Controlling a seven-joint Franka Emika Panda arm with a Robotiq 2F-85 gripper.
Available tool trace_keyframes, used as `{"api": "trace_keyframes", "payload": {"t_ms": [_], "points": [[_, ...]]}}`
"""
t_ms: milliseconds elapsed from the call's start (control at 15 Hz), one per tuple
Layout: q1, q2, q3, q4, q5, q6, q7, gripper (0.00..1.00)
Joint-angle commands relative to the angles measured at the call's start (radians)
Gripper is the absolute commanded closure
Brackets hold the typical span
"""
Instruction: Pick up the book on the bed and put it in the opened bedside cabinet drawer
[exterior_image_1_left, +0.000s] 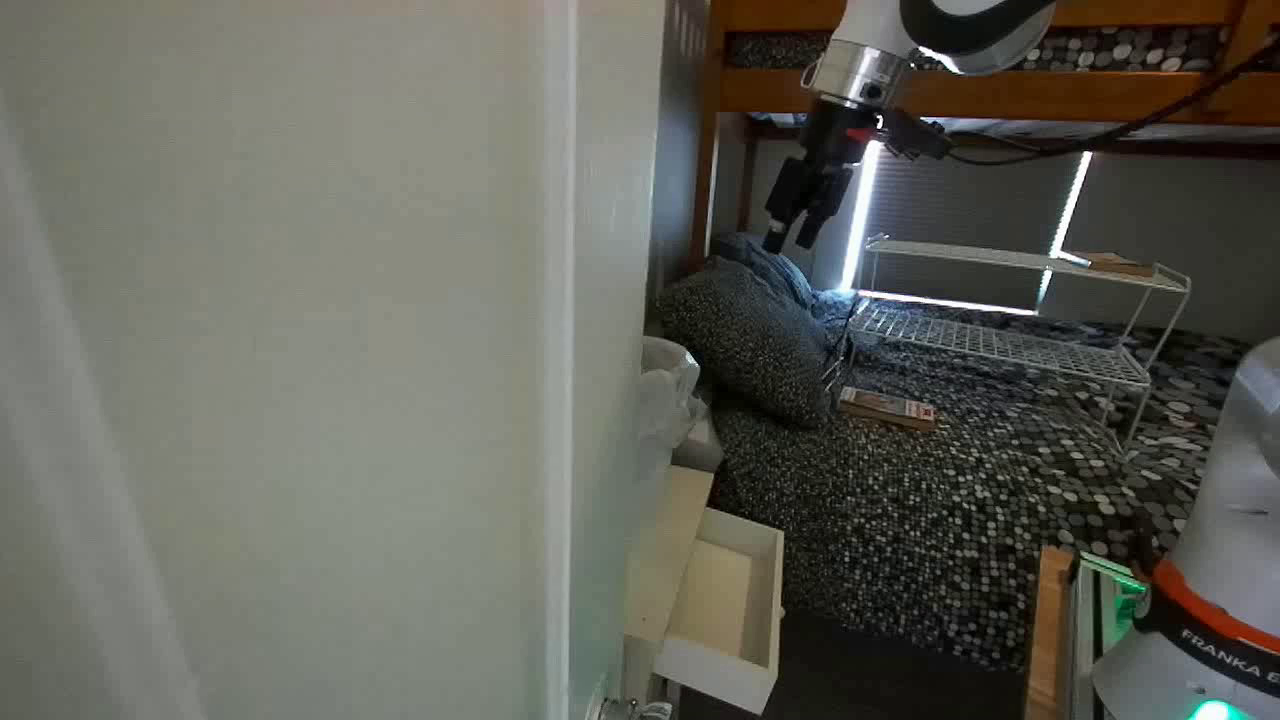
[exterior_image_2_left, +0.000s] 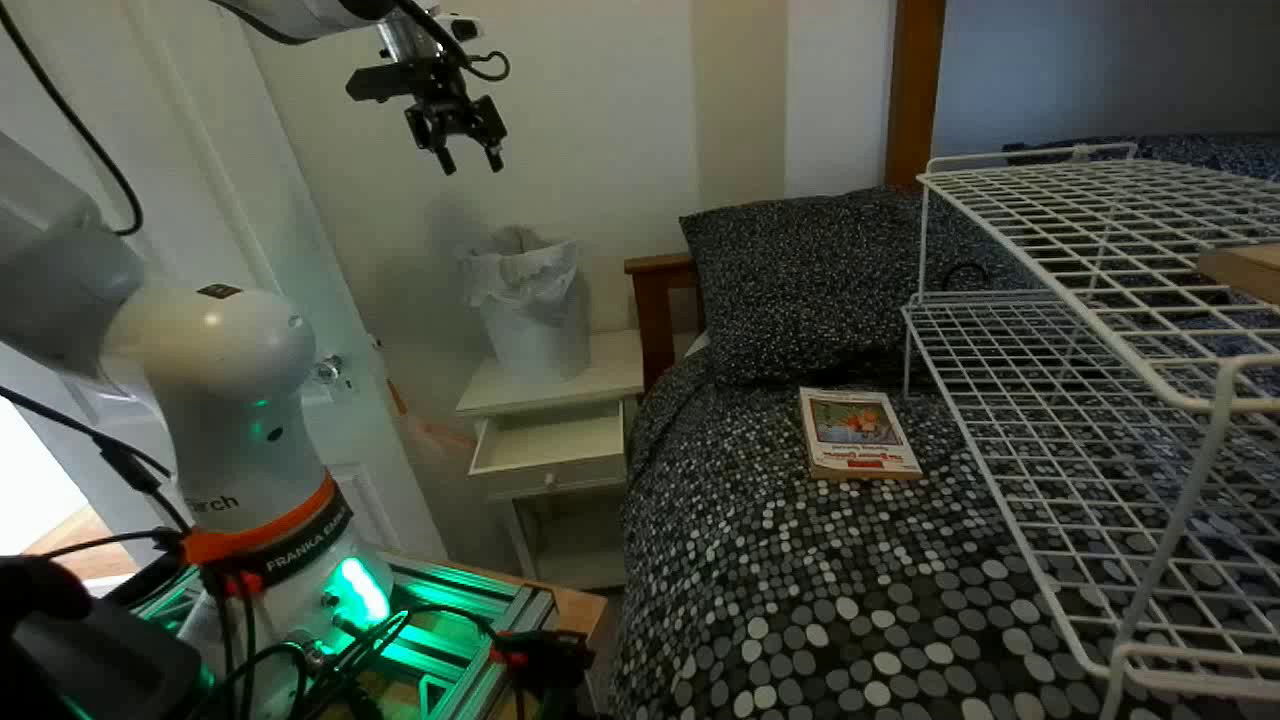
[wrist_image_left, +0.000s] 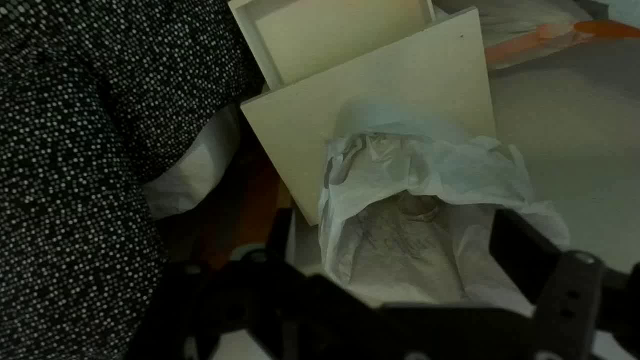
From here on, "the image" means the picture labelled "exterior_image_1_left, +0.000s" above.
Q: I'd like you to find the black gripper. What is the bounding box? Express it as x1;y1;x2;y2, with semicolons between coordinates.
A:
766;102;880;251

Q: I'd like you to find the illustrated children's paperback book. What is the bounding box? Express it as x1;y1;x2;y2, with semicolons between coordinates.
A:
839;385;940;434

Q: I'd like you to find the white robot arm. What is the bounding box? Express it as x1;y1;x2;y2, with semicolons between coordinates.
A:
766;0;1057;251

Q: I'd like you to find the white bedside cabinet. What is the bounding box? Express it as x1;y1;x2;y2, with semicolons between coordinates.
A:
565;337;710;720

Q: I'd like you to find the dotted dark bed duvet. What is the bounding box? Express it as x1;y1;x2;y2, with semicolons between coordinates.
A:
713;333;1248;670

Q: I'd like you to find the white open drawer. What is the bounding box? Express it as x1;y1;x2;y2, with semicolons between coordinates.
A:
658;508;784;717

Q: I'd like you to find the dotted dark pillow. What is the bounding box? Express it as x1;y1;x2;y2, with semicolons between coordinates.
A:
658;235;839;428

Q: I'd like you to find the clear plastic bag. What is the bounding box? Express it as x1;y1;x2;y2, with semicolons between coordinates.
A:
640;337;723;473

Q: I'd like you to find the upper bunk dotted mattress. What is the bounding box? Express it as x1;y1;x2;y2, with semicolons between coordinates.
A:
723;26;1228;73

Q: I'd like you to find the wooden board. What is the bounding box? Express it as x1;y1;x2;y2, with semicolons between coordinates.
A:
1023;550;1077;720

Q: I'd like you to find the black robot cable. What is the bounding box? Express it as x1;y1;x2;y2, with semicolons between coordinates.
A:
884;34;1280;168

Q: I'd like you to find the wooden bunk bed frame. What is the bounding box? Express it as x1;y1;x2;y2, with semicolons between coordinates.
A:
680;0;1280;276

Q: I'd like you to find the white wire rack shelf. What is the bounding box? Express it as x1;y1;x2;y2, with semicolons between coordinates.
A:
849;233;1193;435

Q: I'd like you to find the white robot base with orange ring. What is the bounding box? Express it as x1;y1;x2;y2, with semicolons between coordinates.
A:
1094;339;1280;720

